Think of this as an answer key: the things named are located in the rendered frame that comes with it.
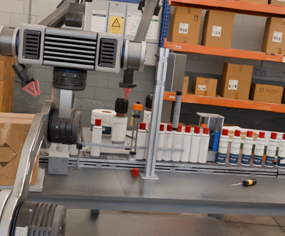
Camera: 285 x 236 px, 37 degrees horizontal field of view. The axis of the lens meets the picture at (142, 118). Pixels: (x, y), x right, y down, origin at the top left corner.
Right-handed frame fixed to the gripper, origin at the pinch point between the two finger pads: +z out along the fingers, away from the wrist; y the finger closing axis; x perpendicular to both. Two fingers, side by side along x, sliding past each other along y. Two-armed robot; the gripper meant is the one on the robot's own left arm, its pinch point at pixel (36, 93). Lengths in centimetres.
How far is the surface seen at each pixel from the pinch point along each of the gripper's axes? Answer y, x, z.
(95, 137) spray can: -11.3, -15.0, 36.4
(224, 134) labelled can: -1, -75, 76
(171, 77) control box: -23, -65, 31
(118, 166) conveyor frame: -12, -16, 56
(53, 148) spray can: -14.1, 6.1, 28.8
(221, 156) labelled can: -2, -66, 86
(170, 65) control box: -23, -68, 25
